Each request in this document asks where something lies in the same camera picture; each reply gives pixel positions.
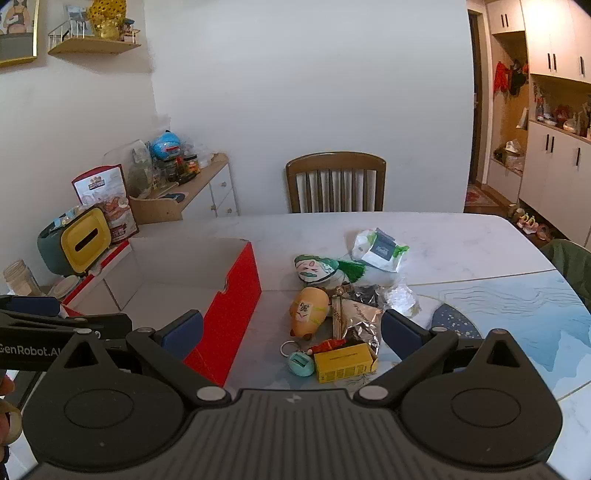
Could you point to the white green wet wipes packet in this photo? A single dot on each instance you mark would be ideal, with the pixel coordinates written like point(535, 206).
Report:
point(378, 251)

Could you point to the light wooden tray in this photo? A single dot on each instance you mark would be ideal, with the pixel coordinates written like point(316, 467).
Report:
point(157, 207)

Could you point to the clear plastic wrapper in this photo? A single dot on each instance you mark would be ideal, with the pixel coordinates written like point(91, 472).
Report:
point(401, 300)

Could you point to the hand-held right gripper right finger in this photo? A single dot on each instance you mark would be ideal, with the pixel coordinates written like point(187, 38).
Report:
point(401, 334)

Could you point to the embroidered sachet green tassel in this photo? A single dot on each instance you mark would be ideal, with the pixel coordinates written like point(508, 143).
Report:
point(314, 267)

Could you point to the wooden wall shelf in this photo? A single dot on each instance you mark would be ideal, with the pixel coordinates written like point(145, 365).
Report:
point(92, 46)

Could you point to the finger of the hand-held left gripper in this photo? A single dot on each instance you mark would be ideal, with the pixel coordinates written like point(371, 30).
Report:
point(83, 324)
point(32, 305)

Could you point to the red snack bag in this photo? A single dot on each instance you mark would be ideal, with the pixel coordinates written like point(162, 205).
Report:
point(108, 184)

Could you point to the white lower cupboard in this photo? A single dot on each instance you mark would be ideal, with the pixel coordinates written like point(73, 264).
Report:
point(549, 166)

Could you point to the brown wooden chair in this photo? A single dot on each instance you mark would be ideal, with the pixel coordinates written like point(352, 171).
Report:
point(334, 161)

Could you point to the gold framed wall picture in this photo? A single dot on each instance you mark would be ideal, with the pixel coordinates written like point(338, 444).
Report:
point(16, 32)

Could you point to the green tissue box yellow lid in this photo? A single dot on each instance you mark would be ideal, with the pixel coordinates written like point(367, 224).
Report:
point(85, 240)

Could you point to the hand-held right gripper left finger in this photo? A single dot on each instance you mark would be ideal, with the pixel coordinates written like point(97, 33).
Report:
point(182, 330)

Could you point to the red hanging decoration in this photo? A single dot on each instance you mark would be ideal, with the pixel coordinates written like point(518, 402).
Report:
point(508, 76)

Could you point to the dark glass jar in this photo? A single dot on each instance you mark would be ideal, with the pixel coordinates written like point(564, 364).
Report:
point(173, 170)

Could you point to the blue globe toy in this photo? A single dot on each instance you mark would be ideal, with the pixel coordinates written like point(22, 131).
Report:
point(165, 145)

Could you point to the clear plastic bag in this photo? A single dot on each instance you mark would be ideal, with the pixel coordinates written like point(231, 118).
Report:
point(138, 168)

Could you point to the green padded chair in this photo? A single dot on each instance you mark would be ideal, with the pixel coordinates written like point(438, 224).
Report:
point(570, 267)

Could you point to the red cardboard box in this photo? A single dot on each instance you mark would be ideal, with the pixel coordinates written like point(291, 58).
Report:
point(235, 304)

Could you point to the golden ornament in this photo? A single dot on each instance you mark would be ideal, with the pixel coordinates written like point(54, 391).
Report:
point(107, 18)

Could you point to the pair of small shoes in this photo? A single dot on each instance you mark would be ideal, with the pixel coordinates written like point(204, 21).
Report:
point(528, 222)

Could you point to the white paper cup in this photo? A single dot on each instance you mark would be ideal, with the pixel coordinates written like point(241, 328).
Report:
point(62, 290)

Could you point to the white side cabinet wooden top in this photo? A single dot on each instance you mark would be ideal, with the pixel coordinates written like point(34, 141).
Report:
point(217, 189)

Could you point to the clear glass jar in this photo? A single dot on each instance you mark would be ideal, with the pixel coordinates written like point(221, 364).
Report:
point(21, 279)

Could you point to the small picture card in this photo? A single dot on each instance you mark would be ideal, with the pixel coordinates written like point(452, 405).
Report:
point(76, 18)

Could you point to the dark jar red label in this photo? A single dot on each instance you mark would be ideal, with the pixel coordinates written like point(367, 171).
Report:
point(191, 164)

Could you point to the person's left hand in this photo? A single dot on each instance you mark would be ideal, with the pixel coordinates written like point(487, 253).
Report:
point(5, 415)

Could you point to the white upper wall cupboard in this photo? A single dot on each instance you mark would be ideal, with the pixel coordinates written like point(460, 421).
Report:
point(549, 32)

